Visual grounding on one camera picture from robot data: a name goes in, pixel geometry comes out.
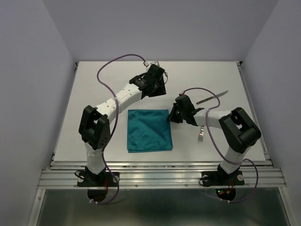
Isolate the aluminium right side rail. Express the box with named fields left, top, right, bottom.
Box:
left=236, top=61, right=273, bottom=167

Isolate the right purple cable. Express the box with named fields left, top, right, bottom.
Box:
left=180, top=87, right=260, bottom=204

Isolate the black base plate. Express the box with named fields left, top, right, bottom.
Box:
left=198, top=170, right=245, bottom=187
left=75, top=170, right=117, bottom=187

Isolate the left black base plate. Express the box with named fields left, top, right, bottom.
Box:
left=75, top=170, right=117, bottom=187

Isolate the aluminium rail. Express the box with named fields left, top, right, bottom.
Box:
left=38, top=161, right=286, bottom=189
left=236, top=61, right=273, bottom=167

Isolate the teal cloth napkin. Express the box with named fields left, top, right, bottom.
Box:
left=127, top=109, right=173, bottom=153

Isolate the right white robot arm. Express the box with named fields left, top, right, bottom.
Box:
left=167, top=95, right=261, bottom=184

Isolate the aluminium front rail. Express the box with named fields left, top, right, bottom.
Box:
left=38, top=161, right=286, bottom=189

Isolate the metal knife black handle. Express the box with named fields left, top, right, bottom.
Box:
left=196, top=90, right=228, bottom=105

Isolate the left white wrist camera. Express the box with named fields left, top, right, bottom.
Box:
left=146, top=61, right=160, bottom=69

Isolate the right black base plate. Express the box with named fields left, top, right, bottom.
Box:
left=198, top=170, right=245, bottom=187

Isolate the purple cable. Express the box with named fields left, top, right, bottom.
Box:
left=180, top=87, right=260, bottom=204
left=89, top=53, right=146, bottom=205

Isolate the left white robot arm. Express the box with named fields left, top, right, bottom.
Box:
left=79, top=62, right=166, bottom=186

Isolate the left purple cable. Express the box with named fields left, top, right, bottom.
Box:
left=89, top=53, right=146, bottom=205

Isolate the metal fork black handle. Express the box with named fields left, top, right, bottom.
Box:
left=198, top=126, right=204, bottom=143

